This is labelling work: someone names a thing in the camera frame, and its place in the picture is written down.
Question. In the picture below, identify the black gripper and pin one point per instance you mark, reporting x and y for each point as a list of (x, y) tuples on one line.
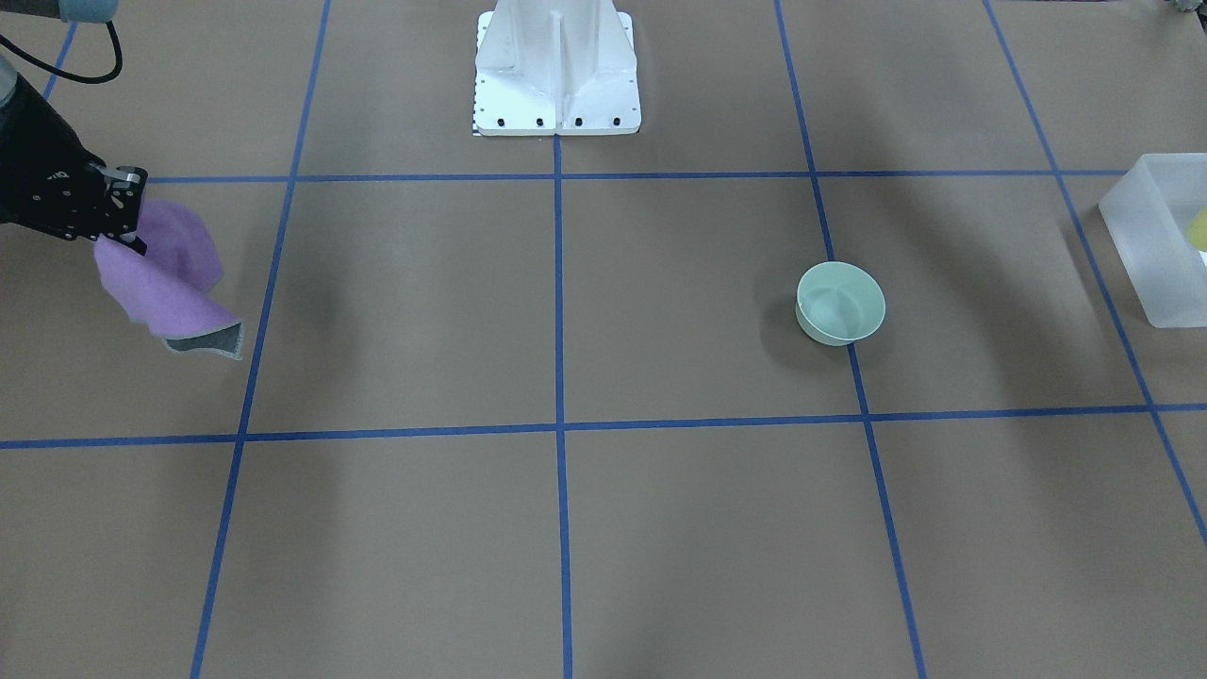
[(45, 165)]

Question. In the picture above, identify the purple microfiber cloth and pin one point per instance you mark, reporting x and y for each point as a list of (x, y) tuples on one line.
[(167, 288)]

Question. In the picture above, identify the yellow plastic cup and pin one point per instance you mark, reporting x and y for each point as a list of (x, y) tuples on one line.
[(1196, 231)]

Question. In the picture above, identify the translucent plastic storage box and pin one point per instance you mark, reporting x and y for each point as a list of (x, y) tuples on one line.
[(1148, 213)]

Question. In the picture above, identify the mint green bowl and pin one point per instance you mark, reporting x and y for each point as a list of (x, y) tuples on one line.
[(838, 304)]

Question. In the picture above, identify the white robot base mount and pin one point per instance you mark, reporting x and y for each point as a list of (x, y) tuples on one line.
[(555, 68)]

